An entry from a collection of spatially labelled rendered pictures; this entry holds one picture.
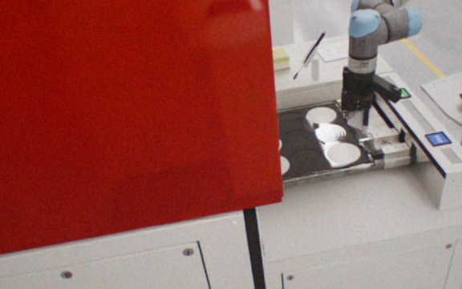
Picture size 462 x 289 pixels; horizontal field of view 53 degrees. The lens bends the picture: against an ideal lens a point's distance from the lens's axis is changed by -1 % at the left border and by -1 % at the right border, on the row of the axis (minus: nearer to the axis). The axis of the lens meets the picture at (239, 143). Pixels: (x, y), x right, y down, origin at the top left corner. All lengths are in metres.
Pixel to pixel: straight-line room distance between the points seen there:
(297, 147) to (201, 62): 0.87
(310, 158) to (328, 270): 0.34
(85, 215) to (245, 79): 0.36
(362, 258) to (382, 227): 0.10
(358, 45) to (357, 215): 0.48
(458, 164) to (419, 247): 0.25
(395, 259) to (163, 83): 0.94
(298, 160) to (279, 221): 0.20
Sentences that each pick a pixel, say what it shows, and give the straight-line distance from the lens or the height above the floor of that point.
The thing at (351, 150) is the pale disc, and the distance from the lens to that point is 1.47.
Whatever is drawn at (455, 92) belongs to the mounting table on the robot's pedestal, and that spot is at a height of 0.82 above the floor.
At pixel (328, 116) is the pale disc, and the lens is 1.62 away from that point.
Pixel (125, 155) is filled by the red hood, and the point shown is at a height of 1.39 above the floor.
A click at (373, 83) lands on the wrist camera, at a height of 1.16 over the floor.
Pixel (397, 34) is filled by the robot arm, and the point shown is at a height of 1.29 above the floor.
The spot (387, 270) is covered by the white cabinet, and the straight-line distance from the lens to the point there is 1.44.
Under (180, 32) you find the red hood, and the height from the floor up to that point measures 1.57.
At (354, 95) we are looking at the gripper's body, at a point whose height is 1.13.
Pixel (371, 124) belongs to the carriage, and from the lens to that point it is 1.62.
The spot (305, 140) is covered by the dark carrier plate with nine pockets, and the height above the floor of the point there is 0.90.
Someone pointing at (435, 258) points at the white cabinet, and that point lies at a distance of 1.48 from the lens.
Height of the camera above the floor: 1.81
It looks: 37 degrees down
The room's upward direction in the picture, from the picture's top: 8 degrees counter-clockwise
